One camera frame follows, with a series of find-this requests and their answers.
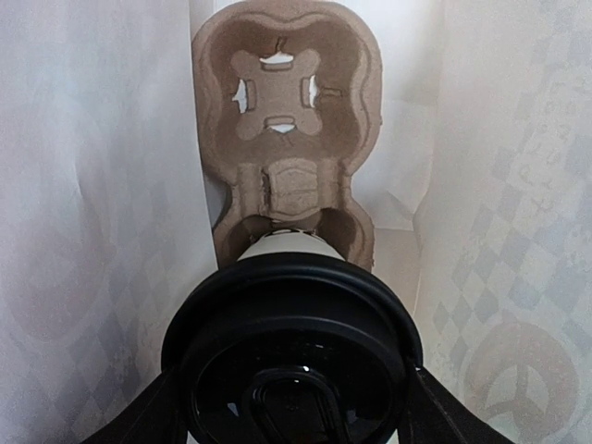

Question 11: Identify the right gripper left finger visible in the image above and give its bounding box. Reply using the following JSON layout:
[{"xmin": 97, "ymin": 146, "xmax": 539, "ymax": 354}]
[{"xmin": 82, "ymin": 369, "xmax": 188, "ymax": 444}]

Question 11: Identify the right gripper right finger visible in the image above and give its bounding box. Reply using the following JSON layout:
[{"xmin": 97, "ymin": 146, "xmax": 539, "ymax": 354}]
[{"xmin": 397, "ymin": 359, "xmax": 502, "ymax": 444}]

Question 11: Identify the blue checkered paper bag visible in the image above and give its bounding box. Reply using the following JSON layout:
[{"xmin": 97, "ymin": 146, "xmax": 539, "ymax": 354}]
[{"xmin": 1, "ymin": 1, "xmax": 591, "ymax": 443}]

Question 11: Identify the brown cardboard cup carrier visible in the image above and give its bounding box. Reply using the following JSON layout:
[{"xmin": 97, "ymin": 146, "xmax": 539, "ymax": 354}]
[{"xmin": 191, "ymin": 1, "xmax": 382, "ymax": 269}]

